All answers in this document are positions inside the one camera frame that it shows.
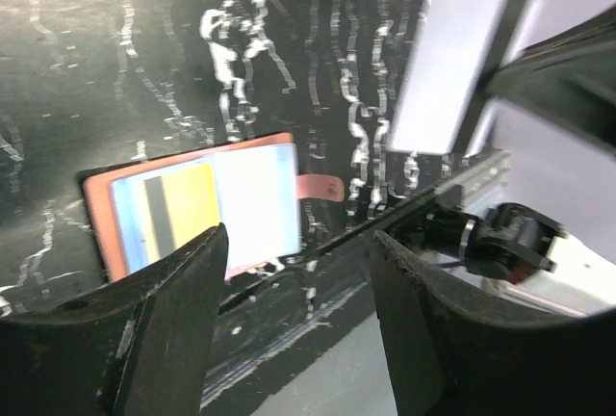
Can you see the white credit card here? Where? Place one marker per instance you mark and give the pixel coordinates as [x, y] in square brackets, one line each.
[444, 105]

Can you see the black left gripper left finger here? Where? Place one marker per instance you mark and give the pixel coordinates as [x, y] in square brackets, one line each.
[139, 346]

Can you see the pink leather card holder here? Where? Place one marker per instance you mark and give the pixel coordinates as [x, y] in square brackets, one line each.
[259, 192]

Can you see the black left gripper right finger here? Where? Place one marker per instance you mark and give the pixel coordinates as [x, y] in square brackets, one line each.
[453, 349]

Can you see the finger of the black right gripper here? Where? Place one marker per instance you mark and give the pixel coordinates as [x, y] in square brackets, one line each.
[568, 80]

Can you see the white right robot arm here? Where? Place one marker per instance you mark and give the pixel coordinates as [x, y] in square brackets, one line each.
[522, 254]

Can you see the gold credit card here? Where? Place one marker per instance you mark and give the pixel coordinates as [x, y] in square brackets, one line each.
[170, 207]

